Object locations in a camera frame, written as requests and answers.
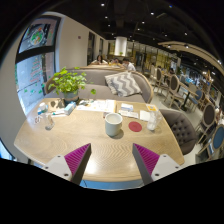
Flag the white paper napkin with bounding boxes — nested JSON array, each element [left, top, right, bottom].
[[140, 110, 150, 121]]

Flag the white ceramic mug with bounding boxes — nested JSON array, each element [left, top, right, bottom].
[[105, 113, 123, 137]]

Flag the clear glass cup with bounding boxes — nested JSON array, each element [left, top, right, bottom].
[[147, 111, 162, 131]]

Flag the grey curved sofa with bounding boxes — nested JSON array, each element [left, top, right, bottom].
[[45, 66, 153, 103]]

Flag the yellow table sign card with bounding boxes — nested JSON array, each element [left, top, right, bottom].
[[146, 104, 158, 111]]

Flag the white round pillar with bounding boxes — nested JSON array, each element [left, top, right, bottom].
[[114, 36, 127, 56]]

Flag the wooden chair grey back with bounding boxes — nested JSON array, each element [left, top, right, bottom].
[[166, 75, 184, 108]]

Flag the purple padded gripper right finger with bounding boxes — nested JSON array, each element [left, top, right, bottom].
[[132, 143, 181, 185]]

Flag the grey tufted armchair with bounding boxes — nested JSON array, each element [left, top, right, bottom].
[[160, 109, 197, 155]]

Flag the red round coaster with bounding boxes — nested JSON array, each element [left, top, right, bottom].
[[128, 121, 142, 132]]

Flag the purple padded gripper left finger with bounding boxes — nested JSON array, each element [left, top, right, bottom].
[[43, 143, 91, 185]]

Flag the white paper menu sheet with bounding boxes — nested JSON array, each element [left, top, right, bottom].
[[76, 99, 116, 112]]

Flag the white card with blue print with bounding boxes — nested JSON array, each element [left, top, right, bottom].
[[121, 103, 133, 111]]

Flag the grey chevron cushion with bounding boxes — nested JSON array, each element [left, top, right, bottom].
[[105, 72, 141, 97]]

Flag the green potted plant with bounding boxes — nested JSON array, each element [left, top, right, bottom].
[[46, 67, 88, 102]]

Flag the blue upholstered chair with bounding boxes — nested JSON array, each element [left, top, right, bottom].
[[196, 124, 224, 163]]

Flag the person in white shirt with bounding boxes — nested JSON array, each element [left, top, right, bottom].
[[122, 58, 135, 71]]

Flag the wall poster with food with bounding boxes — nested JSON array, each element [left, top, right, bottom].
[[19, 16, 60, 53]]

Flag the blue tissue pack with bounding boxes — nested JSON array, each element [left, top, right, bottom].
[[64, 102, 76, 115]]

